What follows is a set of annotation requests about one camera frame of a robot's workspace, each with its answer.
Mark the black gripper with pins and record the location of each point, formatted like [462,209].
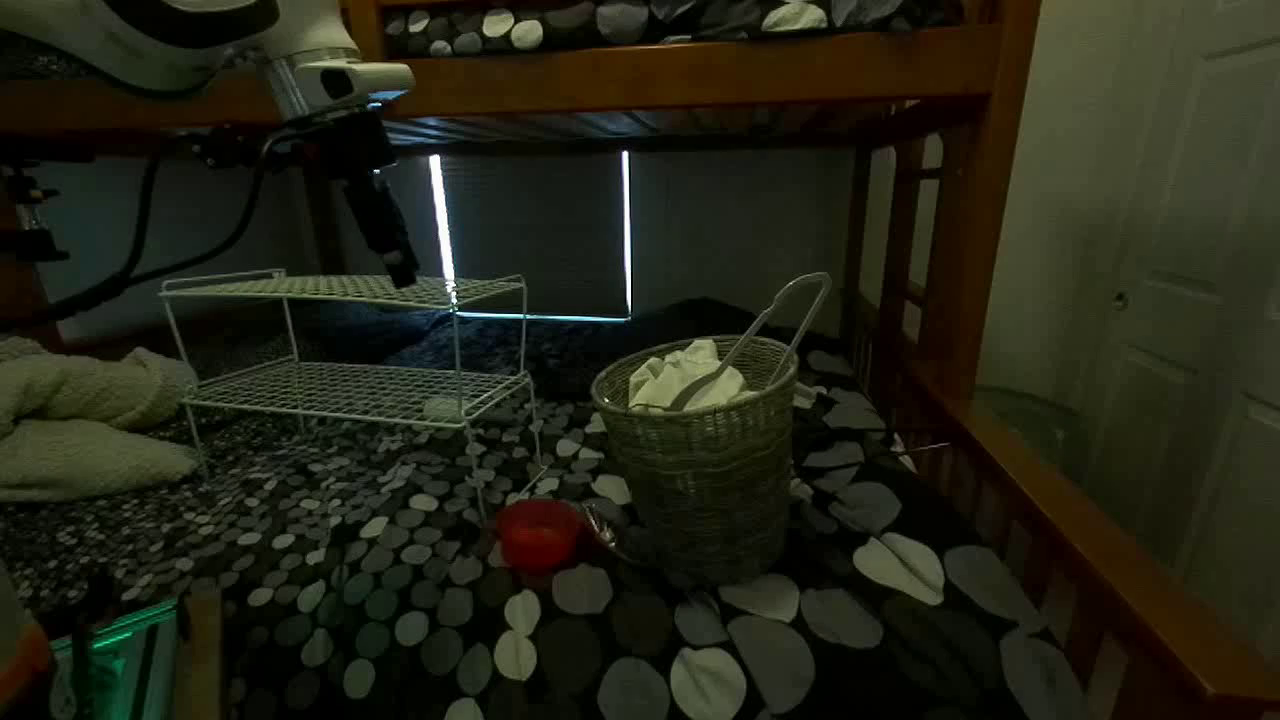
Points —
[337,141]

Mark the orange plastic bowl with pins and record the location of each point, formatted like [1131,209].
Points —
[542,537]

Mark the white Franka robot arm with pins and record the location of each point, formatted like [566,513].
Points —
[163,33]

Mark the dark window blind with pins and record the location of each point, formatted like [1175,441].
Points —
[535,226]

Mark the spotted mattress bedding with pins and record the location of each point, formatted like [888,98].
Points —
[614,23]

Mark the white cloth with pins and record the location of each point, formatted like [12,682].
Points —
[672,376]

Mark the cream folded blanket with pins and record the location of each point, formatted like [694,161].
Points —
[81,415]

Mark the black bedspread with grey spots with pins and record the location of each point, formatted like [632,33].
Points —
[403,602]

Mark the woven wicker basket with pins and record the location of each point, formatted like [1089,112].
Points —
[704,465]

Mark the green lit box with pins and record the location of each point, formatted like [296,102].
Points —
[115,661]

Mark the white panel door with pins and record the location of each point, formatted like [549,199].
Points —
[1201,267]

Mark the wooden bunk bed frame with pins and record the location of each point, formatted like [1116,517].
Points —
[664,75]

